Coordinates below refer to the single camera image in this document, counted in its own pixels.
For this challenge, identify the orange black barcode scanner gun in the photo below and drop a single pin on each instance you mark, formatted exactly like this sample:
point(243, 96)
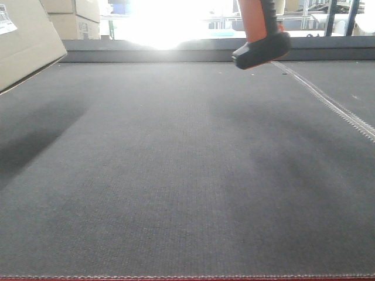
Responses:
point(265, 38)

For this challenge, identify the stacked cardboard boxes background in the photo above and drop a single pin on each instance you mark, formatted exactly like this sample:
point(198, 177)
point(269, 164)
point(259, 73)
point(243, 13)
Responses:
point(74, 19)

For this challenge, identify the black conveyor belt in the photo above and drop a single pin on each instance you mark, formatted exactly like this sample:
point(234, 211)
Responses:
point(123, 160)

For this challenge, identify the large cardboard package box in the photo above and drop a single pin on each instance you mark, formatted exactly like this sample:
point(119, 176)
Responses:
point(29, 42)

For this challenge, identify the black shelf posts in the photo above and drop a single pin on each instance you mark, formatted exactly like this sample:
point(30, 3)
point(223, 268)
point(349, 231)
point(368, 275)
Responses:
point(347, 19)

